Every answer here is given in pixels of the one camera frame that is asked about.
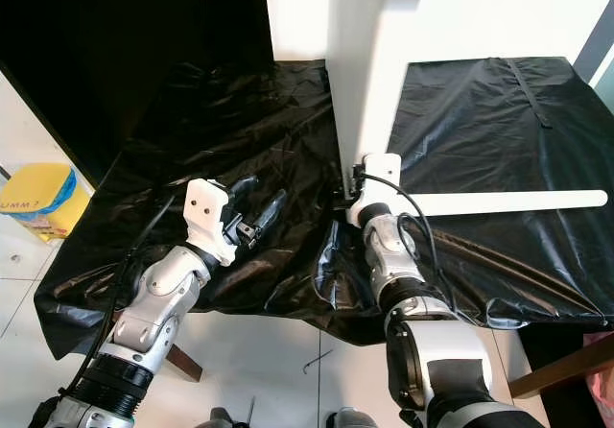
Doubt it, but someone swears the white plastic table leg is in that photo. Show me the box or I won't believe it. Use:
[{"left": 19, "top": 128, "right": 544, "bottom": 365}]
[{"left": 414, "top": 189, "right": 608, "bottom": 218}]

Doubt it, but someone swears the yellow waste bin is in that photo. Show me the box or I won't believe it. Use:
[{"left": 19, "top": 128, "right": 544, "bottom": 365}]
[{"left": 0, "top": 162, "right": 93, "bottom": 243}]

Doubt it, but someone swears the white plastic table top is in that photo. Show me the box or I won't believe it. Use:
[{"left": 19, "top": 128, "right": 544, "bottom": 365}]
[{"left": 326, "top": 0, "right": 614, "bottom": 194}]

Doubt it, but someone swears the grey right robot foot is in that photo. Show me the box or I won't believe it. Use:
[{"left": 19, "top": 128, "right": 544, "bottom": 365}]
[{"left": 326, "top": 409, "right": 380, "bottom": 428}]

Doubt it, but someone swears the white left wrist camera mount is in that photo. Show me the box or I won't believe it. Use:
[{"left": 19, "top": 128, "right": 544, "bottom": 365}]
[{"left": 184, "top": 178, "right": 241, "bottom": 268}]

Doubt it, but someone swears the black door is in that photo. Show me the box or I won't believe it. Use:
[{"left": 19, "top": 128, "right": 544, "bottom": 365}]
[{"left": 0, "top": 0, "right": 274, "bottom": 189}]

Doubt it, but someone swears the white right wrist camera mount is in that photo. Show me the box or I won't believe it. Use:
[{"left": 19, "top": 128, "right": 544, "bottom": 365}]
[{"left": 347, "top": 153, "right": 402, "bottom": 226}]

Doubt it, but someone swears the black plastic table cover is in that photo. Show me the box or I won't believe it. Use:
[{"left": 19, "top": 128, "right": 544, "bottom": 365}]
[{"left": 34, "top": 56, "right": 614, "bottom": 345}]

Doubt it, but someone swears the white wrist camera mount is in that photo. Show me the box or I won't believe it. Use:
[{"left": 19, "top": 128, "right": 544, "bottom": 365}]
[
  {"left": 184, "top": 178, "right": 241, "bottom": 268},
  {"left": 347, "top": 153, "right": 402, "bottom": 226}
]

